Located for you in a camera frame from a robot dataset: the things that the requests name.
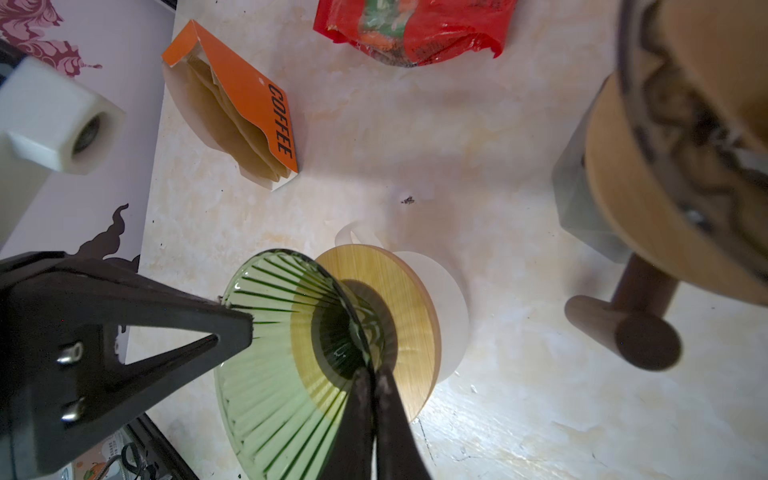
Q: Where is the coffee filter paper box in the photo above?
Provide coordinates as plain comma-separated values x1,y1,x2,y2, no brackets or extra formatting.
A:
162,20,299,192

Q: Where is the red snack bag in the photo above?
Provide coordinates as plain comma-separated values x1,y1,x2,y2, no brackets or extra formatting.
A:
314,0,517,68

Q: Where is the frosted white glass pitcher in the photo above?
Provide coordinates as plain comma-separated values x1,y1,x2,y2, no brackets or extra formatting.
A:
334,221,470,383

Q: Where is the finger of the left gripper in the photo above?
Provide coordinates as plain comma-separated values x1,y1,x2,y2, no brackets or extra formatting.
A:
1,252,253,479

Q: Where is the wooden dripper ring stand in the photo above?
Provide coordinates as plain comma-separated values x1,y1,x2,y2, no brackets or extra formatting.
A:
585,74,767,306

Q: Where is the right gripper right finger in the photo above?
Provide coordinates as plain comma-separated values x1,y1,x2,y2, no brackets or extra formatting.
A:
374,366,431,480

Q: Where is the green glass dripper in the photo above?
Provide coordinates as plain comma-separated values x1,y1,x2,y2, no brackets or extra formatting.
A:
214,249,386,479

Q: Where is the grey glass pitcher wooden handle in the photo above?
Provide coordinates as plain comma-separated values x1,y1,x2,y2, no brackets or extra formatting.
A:
552,106,683,371

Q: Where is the brown paper coffee filter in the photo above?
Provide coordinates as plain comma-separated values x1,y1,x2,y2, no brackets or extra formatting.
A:
659,1,767,154

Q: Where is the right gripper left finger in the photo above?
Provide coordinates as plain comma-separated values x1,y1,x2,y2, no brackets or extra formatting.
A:
319,367,374,480

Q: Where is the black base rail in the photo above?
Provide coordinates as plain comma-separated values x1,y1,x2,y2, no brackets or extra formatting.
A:
118,414,199,480

